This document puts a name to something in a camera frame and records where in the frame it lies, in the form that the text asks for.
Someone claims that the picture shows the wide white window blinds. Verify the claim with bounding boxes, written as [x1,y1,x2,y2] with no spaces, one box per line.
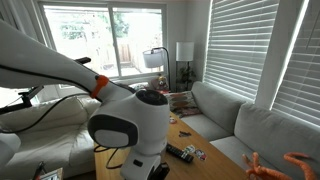
[203,0,280,103]

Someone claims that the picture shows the orange cable strap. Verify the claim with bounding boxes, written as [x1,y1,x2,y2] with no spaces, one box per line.
[89,74,110,99]

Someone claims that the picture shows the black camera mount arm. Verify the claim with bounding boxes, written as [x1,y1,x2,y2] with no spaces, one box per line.
[0,56,92,116]

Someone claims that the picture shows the white leather sofa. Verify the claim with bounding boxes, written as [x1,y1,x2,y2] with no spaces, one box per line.
[0,94,101,179]

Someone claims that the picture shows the arc floor lamp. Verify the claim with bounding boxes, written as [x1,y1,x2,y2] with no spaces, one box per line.
[142,46,172,93]

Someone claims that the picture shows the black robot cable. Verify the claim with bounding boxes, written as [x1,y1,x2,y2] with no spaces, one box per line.
[0,63,129,170]

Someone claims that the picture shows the small stuffed toy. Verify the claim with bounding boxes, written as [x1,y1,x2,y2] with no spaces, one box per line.
[156,75,169,91]

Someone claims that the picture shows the narrow white window blinds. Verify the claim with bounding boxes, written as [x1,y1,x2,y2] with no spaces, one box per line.
[271,0,320,128]

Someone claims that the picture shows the small dark sticker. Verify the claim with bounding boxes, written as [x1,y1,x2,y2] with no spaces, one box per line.
[178,130,193,139]

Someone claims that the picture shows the small white card sticker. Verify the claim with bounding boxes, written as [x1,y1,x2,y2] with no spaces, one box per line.
[183,144,197,155]

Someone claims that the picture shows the green potted plant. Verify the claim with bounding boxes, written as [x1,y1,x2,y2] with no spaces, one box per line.
[176,64,198,91]

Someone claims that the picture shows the grey fabric sofa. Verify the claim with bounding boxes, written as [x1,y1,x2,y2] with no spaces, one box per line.
[181,80,320,180]

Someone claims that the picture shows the sliding glass window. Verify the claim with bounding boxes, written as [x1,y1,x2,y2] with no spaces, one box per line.
[38,1,168,79]

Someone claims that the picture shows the orange octopus plush toy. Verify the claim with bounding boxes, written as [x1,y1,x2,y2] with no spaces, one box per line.
[241,151,319,180]

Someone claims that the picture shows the patterned throw pillow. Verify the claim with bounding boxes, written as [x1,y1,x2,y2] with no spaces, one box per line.
[164,90,203,119]

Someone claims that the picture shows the wooden table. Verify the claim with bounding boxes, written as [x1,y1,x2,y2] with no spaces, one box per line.
[93,111,249,180]

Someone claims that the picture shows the black remote control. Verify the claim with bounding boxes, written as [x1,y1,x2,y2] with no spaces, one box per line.
[166,143,195,164]

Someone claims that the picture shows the small framed screen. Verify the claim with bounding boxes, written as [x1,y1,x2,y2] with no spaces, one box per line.
[39,167,64,180]

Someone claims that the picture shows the cylinder shade floor lamp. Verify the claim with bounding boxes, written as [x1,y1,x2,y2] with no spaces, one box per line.
[175,41,196,93]

